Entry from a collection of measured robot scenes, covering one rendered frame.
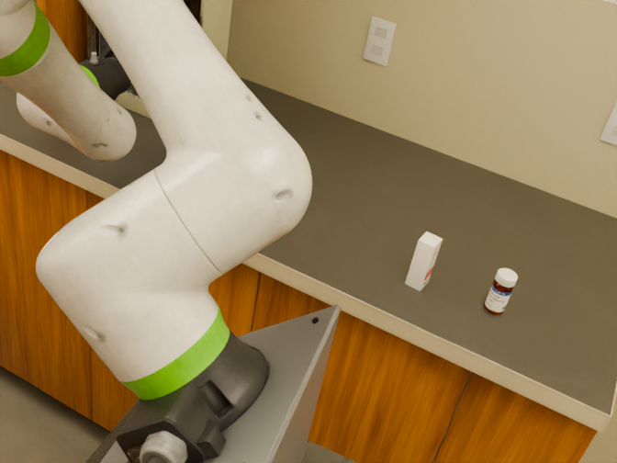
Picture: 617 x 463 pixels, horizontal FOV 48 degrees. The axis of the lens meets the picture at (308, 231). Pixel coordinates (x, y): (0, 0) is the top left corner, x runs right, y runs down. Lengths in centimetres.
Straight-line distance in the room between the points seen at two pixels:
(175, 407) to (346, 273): 69
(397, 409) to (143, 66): 92
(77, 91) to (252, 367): 55
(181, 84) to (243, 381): 31
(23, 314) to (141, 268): 138
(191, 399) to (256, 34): 147
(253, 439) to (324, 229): 81
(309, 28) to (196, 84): 125
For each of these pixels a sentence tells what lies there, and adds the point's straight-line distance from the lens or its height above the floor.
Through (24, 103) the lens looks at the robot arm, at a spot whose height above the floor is 116.
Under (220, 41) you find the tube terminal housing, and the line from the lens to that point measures 168.
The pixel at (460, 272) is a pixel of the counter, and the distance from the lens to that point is 142.
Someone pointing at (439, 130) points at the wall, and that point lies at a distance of 189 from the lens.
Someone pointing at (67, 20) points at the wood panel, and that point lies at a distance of 183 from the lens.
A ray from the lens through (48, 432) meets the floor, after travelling 224.
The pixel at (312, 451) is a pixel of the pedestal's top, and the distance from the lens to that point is 102.
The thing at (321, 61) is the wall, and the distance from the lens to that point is 196.
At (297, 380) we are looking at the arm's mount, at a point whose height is 121.
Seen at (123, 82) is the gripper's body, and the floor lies 115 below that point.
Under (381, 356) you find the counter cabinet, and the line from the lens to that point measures 137.
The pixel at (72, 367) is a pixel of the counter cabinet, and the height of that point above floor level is 27.
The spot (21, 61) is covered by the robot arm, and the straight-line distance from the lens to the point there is 100.
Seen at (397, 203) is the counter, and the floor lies 94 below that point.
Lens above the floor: 174
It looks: 34 degrees down
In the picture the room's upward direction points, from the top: 11 degrees clockwise
